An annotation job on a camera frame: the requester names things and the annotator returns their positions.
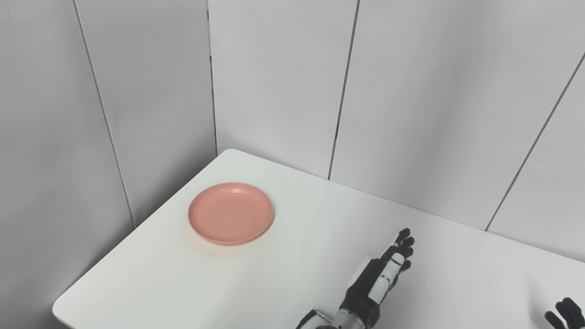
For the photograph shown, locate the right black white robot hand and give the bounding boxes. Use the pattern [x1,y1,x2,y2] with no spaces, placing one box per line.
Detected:
[544,297,585,329]

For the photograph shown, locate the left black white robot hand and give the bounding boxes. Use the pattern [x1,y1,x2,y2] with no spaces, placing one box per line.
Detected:
[339,228,415,328]

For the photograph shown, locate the pink round plate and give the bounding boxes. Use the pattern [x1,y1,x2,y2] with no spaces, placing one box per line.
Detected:
[187,182,275,247]

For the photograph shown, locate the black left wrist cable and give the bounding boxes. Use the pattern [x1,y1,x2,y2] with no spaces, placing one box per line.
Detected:
[296,309,332,329]

